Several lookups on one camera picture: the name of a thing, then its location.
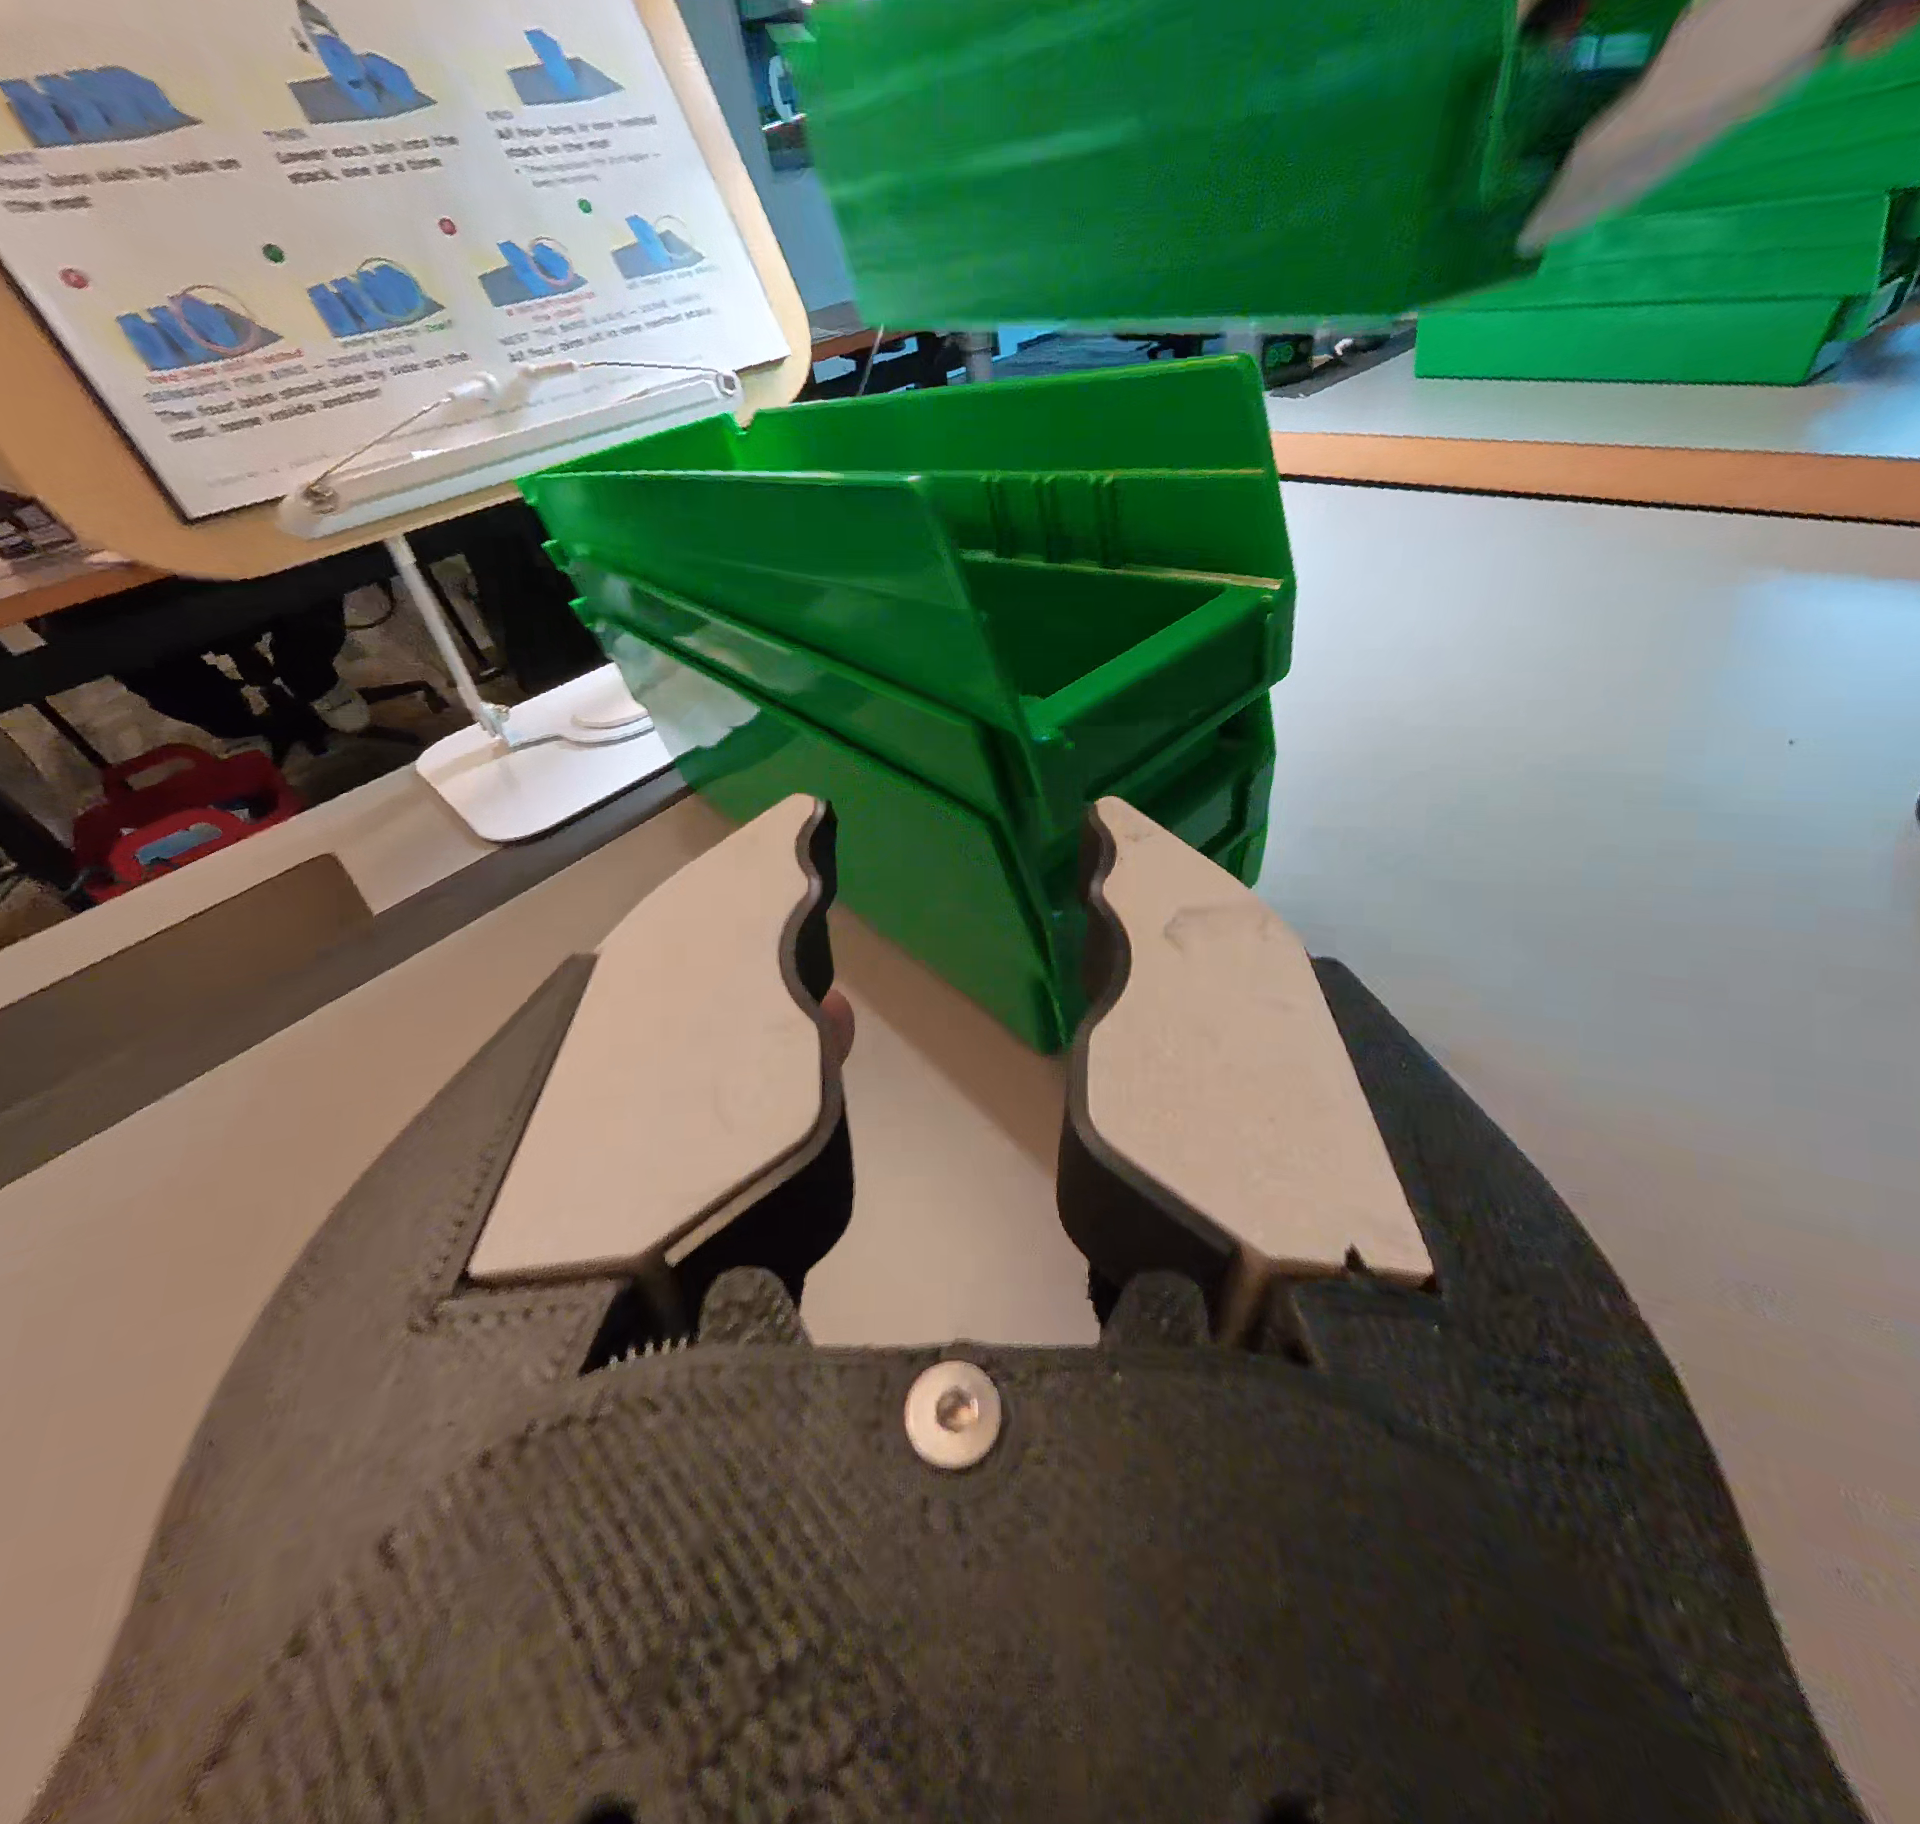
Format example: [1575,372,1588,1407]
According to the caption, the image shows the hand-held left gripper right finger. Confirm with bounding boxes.
[1054,797,1439,1346]

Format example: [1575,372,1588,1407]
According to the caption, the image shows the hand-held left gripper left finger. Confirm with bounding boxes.
[465,791,855,1346]

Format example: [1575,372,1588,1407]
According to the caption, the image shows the green plastic storage bin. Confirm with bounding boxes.
[538,540,1280,898]
[571,593,1269,1049]
[789,0,1714,333]
[519,353,1298,791]

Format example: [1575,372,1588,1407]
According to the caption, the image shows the grey desk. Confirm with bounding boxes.
[0,479,1920,1824]

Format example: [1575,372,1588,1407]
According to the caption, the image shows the stack of green bins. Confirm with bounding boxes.
[1415,0,1920,390]

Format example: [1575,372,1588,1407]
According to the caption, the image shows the wooden document stand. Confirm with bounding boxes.
[0,0,812,844]

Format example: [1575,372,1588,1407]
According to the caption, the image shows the brown edged table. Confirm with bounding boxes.
[1269,333,1920,526]

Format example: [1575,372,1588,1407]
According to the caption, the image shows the dark grey tape strip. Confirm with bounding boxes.
[0,744,707,1194]

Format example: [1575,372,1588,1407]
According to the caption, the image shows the red bag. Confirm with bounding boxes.
[67,744,304,908]

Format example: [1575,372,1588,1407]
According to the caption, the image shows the white printed instruction sheet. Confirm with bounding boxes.
[0,0,791,525]

